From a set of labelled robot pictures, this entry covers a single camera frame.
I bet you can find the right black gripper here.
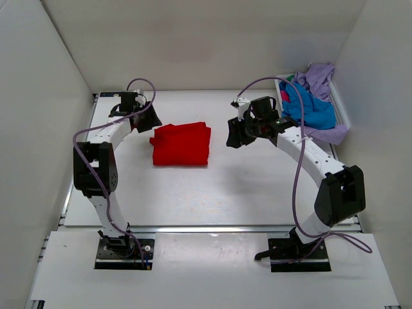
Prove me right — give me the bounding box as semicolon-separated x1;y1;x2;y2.
227;113;263;149

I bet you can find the red t shirt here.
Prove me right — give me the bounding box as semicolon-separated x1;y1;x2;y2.
149;122;211;167

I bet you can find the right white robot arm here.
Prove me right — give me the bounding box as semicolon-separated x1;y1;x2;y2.
227;97;366;258

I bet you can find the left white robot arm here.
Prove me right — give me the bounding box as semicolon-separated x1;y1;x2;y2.
73;90;162;256

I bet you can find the pink garment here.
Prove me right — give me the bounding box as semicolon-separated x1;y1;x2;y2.
280;90;290;103

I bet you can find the blue t shirt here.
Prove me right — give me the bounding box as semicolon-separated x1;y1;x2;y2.
279;82;336;130

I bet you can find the lavender t shirt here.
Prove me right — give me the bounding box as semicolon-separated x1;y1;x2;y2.
292;63;348;145

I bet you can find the white plastic basket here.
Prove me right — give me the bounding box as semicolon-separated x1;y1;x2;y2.
274;79;350;129

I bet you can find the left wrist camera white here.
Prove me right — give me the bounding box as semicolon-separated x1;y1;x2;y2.
134;89;147;106

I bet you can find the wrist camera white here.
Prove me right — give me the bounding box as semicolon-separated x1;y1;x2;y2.
134;89;147;106
230;97;250;122

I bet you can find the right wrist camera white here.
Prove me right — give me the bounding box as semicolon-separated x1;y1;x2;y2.
230;97;250;122

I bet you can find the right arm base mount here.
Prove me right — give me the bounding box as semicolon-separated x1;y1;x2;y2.
254;228;332;273

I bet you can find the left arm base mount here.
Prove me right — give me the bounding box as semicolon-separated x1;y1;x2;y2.
94;230;155;270

